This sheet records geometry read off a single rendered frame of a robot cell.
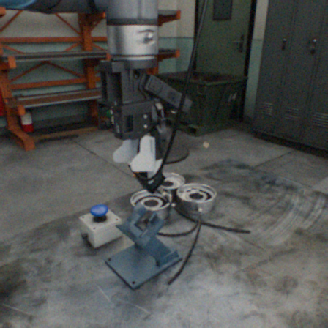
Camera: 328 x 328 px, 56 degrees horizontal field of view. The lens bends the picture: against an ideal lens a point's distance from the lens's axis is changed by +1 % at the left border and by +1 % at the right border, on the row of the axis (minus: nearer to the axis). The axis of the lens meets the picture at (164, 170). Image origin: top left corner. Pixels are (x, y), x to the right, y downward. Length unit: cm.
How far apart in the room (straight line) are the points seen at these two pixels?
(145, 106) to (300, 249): 47
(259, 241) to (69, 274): 41
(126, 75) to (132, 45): 4
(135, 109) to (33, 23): 406
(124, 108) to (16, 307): 39
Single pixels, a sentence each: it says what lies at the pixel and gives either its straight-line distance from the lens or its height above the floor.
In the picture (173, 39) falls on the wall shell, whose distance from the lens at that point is 560.
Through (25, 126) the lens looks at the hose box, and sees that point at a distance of 440.
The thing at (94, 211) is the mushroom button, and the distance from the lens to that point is 70.
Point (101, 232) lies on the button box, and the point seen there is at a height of 83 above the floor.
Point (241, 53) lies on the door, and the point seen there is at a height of 94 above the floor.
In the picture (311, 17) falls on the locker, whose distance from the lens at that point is 360.
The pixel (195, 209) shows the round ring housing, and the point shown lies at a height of 82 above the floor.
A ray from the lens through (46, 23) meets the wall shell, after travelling 455.
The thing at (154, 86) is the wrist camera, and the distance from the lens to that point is 50.
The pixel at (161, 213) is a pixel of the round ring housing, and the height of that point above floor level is 83.
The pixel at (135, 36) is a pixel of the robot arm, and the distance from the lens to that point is 47.
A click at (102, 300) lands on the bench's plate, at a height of 80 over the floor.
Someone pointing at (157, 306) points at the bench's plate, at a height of 80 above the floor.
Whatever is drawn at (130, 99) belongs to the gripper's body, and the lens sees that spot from 49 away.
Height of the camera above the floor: 124
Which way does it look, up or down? 25 degrees down
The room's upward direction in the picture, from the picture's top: straight up
